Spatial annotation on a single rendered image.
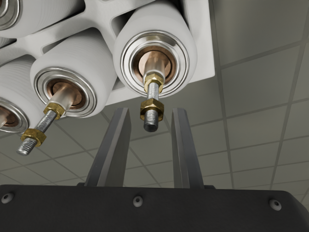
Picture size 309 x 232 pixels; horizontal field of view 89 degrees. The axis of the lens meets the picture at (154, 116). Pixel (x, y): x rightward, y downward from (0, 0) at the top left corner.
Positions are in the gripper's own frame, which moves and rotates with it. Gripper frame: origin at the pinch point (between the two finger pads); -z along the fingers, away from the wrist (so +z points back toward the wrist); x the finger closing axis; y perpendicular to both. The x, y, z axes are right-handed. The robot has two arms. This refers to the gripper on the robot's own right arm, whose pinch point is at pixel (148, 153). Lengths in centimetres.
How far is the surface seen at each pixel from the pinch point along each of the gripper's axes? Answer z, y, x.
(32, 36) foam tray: -18.3, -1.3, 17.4
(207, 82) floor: -36.3, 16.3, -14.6
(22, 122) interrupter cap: -11.0, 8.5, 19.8
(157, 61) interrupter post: -10.3, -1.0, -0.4
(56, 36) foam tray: -18.3, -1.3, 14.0
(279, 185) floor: -36, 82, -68
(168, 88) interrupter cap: -10.9, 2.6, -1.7
